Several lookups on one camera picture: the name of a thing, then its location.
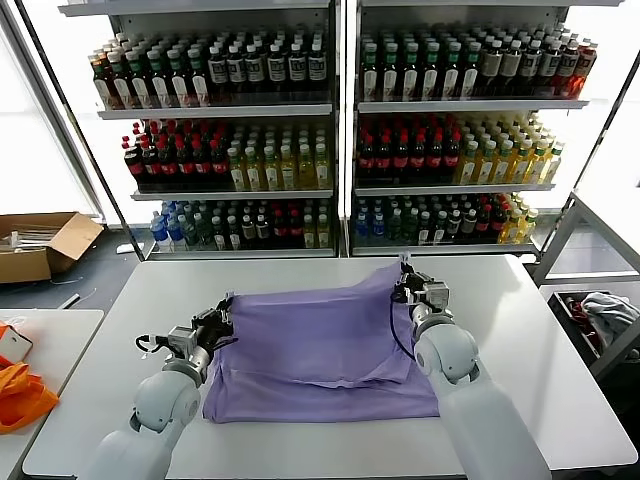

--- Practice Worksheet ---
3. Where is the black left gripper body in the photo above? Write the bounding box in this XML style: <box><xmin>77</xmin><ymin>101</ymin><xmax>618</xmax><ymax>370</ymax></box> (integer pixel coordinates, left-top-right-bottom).
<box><xmin>192</xmin><ymin>308</ymin><xmax>236</xmax><ymax>351</ymax></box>

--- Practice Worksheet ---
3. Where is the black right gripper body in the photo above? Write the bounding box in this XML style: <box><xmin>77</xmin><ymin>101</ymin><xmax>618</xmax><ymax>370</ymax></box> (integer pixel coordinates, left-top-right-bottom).
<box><xmin>393</xmin><ymin>273</ymin><xmax>426</xmax><ymax>306</ymax></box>

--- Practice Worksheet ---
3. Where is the purple t-shirt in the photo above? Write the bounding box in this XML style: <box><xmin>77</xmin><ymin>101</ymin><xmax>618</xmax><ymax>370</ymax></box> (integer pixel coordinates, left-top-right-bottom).
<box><xmin>201</xmin><ymin>262</ymin><xmax>441</xmax><ymax>424</ymax></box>

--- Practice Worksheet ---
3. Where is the cola bottle red cap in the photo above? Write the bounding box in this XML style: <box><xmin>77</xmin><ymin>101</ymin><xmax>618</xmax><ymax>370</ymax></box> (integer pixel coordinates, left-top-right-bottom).
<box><xmin>192</xmin><ymin>139</ymin><xmax>212</xmax><ymax>184</ymax></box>
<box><xmin>442</xmin><ymin>132</ymin><xmax>462</xmax><ymax>181</ymax></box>
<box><xmin>158</xmin><ymin>139</ymin><xmax>178</xmax><ymax>185</ymax></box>
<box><xmin>355</xmin><ymin>134</ymin><xmax>376</xmax><ymax>182</ymax></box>
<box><xmin>123</xmin><ymin>137</ymin><xmax>145</xmax><ymax>185</ymax></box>
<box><xmin>373</xmin><ymin>134</ymin><xmax>393</xmax><ymax>182</ymax></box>
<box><xmin>140</xmin><ymin>138</ymin><xmax>161</xmax><ymax>185</ymax></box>
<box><xmin>408</xmin><ymin>134</ymin><xmax>428</xmax><ymax>182</ymax></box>
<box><xmin>209</xmin><ymin>139</ymin><xmax>230</xmax><ymax>184</ymax></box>
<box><xmin>175</xmin><ymin>139</ymin><xmax>195</xmax><ymax>185</ymax></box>
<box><xmin>425</xmin><ymin>133</ymin><xmax>445</xmax><ymax>182</ymax></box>
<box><xmin>390</xmin><ymin>134</ymin><xmax>411</xmax><ymax>182</ymax></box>

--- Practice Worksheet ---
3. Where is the yellow juice bottle white cap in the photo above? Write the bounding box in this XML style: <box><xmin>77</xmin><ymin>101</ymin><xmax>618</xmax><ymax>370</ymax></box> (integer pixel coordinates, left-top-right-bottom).
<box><xmin>518</xmin><ymin>207</ymin><xmax>539</xmax><ymax>242</ymax></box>
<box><xmin>500</xmin><ymin>208</ymin><xmax>521</xmax><ymax>244</ymax></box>

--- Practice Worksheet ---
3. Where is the white side table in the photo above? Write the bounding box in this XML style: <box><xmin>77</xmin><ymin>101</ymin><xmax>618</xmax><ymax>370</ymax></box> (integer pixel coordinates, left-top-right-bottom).
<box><xmin>0</xmin><ymin>308</ymin><xmax>106</xmax><ymax>480</ymax></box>

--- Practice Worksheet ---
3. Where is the black storage bin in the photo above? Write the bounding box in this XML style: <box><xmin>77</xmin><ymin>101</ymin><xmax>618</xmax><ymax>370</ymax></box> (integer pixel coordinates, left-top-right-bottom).
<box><xmin>548</xmin><ymin>291</ymin><xmax>640</xmax><ymax>372</ymax></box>

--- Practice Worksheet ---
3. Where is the red garment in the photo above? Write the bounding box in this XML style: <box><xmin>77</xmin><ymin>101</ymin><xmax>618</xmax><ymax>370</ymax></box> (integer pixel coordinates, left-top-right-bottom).
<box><xmin>569</xmin><ymin>297</ymin><xmax>600</xmax><ymax>352</ymax></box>

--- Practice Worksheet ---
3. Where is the grey metal shelf unit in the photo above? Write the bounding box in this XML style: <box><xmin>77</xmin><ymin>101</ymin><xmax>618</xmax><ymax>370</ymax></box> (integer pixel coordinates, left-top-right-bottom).
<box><xmin>57</xmin><ymin>0</ymin><xmax>346</xmax><ymax>260</ymax></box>
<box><xmin>349</xmin><ymin>0</ymin><xmax>591</xmax><ymax>258</ymax></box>

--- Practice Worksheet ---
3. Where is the brown cardboard box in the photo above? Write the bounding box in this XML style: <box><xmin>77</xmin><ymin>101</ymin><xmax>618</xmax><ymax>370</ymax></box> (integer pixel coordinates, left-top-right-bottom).
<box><xmin>0</xmin><ymin>211</ymin><xmax>105</xmax><ymax>284</ymax></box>

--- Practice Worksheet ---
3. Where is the grey garment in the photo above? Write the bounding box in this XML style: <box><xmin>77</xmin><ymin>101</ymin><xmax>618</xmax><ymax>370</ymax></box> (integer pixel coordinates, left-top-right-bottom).
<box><xmin>582</xmin><ymin>292</ymin><xmax>640</xmax><ymax>350</ymax></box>

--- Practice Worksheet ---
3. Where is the white strips bundle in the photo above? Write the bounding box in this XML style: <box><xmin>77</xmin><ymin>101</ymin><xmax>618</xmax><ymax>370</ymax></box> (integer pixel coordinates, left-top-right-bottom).
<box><xmin>0</xmin><ymin>225</ymin><xmax>64</xmax><ymax>252</ymax></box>

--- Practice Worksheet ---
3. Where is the orange cloth bag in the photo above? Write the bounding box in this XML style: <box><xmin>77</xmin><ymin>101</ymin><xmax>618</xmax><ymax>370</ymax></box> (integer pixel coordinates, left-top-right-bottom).
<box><xmin>0</xmin><ymin>360</ymin><xmax>61</xmax><ymax>435</ymax></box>

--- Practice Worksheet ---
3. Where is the thin black pole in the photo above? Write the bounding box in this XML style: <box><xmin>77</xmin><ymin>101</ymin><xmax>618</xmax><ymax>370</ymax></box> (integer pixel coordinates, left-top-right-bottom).
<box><xmin>18</xmin><ymin>0</ymin><xmax>147</xmax><ymax>261</ymax></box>

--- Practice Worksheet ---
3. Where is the dark drink bottle grey label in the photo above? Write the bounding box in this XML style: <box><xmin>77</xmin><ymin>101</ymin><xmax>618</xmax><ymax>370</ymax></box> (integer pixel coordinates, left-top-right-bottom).
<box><xmin>226</xmin><ymin>44</ymin><xmax>247</xmax><ymax>94</ymax></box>
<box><xmin>265</xmin><ymin>43</ymin><xmax>287</xmax><ymax>93</ymax></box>
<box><xmin>306</xmin><ymin>40</ymin><xmax>327</xmax><ymax>92</ymax></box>
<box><xmin>538</xmin><ymin>40</ymin><xmax>560</xmax><ymax>95</ymax></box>
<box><xmin>286</xmin><ymin>42</ymin><xmax>307</xmax><ymax>93</ymax></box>
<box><xmin>518</xmin><ymin>40</ymin><xmax>541</xmax><ymax>95</ymax></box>
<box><xmin>245</xmin><ymin>43</ymin><xmax>266</xmax><ymax>94</ymax></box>
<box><xmin>207</xmin><ymin>44</ymin><xmax>229</xmax><ymax>95</ymax></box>

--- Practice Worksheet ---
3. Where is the dark bottle beige label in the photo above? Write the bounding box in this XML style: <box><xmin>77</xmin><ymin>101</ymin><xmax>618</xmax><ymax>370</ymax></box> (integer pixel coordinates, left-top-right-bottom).
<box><xmin>479</xmin><ymin>39</ymin><xmax>502</xmax><ymax>97</ymax></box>
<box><xmin>499</xmin><ymin>39</ymin><xmax>521</xmax><ymax>97</ymax></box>

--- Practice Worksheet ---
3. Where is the orange drink bottle grey label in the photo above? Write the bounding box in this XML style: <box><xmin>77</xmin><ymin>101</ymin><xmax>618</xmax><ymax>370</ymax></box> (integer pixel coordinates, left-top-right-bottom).
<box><xmin>554</xmin><ymin>43</ymin><xmax>577</xmax><ymax>97</ymax></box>
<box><xmin>570</xmin><ymin>42</ymin><xmax>597</xmax><ymax>99</ymax></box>

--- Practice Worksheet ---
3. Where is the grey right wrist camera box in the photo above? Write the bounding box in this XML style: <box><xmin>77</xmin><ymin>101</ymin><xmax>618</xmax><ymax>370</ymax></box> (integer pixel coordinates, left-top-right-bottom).
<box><xmin>422</xmin><ymin>282</ymin><xmax>450</xmax><ymax>314</ymax></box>

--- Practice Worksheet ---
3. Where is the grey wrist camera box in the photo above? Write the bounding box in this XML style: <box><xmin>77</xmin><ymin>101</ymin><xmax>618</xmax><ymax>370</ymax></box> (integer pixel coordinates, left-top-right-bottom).
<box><xmin>422</xmin><ymin>282</ymin><xmax>450</xmax><ymax>314</ymax></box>
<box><xmin>167</xmin><ymin>325</ymin><xmax>196</xmax><ymax>354</ymax></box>

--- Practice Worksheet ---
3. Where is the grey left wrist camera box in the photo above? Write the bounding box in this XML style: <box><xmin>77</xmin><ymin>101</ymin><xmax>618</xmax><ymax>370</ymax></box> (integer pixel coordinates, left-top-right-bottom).
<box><xmin>167</xmin><ymin>325</ymin><xmax>196</xmax><ymax>354</ymax></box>

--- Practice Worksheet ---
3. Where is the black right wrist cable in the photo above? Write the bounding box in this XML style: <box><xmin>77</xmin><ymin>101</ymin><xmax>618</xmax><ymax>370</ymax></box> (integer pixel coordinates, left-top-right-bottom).
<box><xmin>388</xmin><ymin>294</ymin><xmax>419</xmax><ymax>362</ymax></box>

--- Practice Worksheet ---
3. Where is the grey metal frame table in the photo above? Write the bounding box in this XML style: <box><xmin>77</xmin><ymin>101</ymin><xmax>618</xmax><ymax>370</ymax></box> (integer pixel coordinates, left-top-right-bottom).
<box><xmin>532</xmin><ymin>189</ymin><xmax>640</xmax><ymax>387</ymax></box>

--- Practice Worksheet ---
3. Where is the grey window frame post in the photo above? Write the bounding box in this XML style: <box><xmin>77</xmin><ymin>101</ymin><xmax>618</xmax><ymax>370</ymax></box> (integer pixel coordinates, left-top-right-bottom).
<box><xmin>0</xmin><ymin>0</ymin><xmax>110</xmax><ymax>230</ymax></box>

